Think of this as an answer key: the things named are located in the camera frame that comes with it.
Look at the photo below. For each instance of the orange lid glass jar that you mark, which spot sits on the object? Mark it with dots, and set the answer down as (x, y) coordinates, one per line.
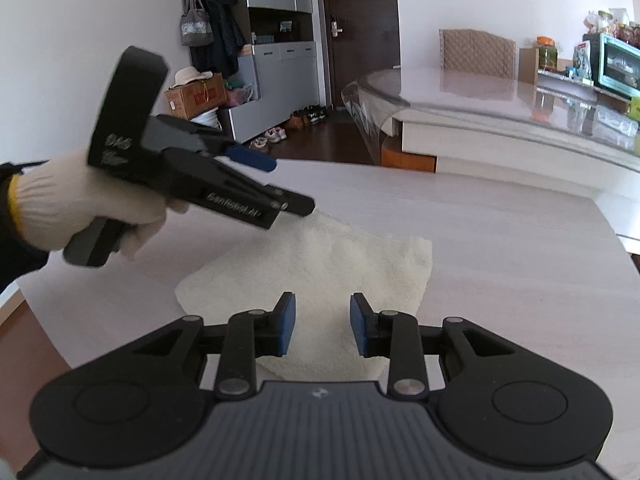
(546, 55)

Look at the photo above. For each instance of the small plain cardboard box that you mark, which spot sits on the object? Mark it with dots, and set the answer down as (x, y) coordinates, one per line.
(527, 65)

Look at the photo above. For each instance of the teal toaster oven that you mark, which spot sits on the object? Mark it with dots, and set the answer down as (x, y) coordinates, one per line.
(617, 67)

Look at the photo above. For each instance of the group of food jars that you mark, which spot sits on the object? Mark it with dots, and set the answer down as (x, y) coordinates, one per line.
(612, 22)

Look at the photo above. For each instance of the white plastic bucket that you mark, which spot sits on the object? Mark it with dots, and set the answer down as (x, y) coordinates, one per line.
(207, 120)

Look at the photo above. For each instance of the white dining table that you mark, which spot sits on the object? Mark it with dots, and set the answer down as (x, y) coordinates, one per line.
(500, 130)

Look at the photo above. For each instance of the black hanging coat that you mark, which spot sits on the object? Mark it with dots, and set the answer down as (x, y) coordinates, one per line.
(222, 35)

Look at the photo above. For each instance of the brown cardboard box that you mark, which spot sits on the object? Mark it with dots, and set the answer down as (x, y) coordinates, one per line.
(197, 100)

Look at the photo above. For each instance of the beige quilted chair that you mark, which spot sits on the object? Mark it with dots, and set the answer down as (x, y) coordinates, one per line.
(477, 55)

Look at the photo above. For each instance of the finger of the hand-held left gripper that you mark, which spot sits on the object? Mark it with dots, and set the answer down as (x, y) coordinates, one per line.
(252, 160)
(295, 206)

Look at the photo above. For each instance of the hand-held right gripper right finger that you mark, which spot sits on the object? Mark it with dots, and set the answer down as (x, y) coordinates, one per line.
(359, 326)

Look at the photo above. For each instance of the grey hanging bag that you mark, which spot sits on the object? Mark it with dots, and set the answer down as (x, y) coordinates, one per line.
(196, 30)

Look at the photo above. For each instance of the cream towel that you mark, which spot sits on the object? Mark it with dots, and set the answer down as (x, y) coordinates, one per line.
(325, 265)

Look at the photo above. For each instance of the pink cloth items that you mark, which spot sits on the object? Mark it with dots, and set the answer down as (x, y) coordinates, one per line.
(240, 94)

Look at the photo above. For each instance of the clear plastic bag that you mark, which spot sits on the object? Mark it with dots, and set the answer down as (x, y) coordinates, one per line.
(615, 121)

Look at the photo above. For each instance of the dark brown door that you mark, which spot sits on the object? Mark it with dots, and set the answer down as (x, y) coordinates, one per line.
(365, 35)

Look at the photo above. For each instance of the person's left hand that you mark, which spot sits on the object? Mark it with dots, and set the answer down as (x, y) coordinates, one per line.
(60, 195)

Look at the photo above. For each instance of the straw hat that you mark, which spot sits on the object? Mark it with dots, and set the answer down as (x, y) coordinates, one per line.
(190, 77)

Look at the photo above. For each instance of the green tissue box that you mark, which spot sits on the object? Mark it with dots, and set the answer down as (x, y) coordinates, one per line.
(635, 107)

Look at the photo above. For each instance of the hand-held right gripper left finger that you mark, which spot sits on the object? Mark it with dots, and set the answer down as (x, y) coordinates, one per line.
(286, 324)

